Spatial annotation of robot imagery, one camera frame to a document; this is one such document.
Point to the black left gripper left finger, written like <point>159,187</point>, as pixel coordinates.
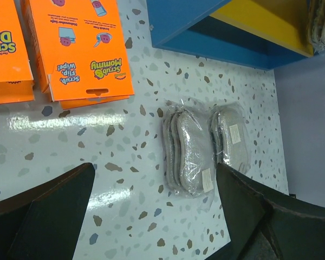
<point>44,222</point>

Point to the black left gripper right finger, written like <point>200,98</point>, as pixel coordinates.
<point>266,224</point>

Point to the bagged silver sponges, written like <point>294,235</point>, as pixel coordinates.
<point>190,164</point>
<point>229,136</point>
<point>316,25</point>

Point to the orange Scrub Mommy box top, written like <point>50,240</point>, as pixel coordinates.
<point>79,49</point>

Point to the orange scrub mommy box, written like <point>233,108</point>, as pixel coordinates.
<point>92,101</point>
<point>79,49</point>

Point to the blue pink yellow shelf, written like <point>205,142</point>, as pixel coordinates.
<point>259,34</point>

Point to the orange Scrub Mommy box bottom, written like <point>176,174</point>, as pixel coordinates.
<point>92,101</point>

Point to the orange sponge box stack middle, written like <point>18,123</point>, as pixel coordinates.
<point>16,78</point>

